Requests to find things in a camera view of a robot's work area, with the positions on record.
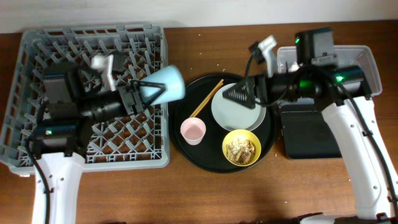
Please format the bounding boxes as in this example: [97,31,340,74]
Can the light blue plastic cup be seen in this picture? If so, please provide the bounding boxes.
[142,65,185,105]

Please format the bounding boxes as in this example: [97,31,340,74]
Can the yellow bowl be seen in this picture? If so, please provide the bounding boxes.
[222,129,262,167]

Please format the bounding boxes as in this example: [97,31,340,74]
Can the food scraps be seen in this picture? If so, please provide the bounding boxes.
[226,138,256,165]

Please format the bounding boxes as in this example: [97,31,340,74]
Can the pink plastic cup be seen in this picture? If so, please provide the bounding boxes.
[180,118,206,146]

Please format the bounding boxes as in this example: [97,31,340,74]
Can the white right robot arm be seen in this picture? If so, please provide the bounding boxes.
[223,27,397,223]

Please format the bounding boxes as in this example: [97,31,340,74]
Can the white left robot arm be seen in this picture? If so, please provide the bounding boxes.
[25,62,167,223]

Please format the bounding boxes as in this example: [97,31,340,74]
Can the grey plastic dishwasher rack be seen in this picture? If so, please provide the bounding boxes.
[1,24,169,176]

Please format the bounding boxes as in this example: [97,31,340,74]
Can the light grey plate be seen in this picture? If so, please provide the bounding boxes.
[211,83,267,131]

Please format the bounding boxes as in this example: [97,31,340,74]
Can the crumpled white tissue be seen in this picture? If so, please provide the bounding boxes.
[289,62,300,72]

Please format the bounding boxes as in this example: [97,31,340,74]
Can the black rectangular tray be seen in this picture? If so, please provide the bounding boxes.
[279,105,341,159]

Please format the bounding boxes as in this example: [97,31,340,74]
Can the round black tray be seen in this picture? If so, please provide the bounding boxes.
[169,72,277,174]

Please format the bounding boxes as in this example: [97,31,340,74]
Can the clear plastic bin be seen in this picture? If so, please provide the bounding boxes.
[277,45,382,96]

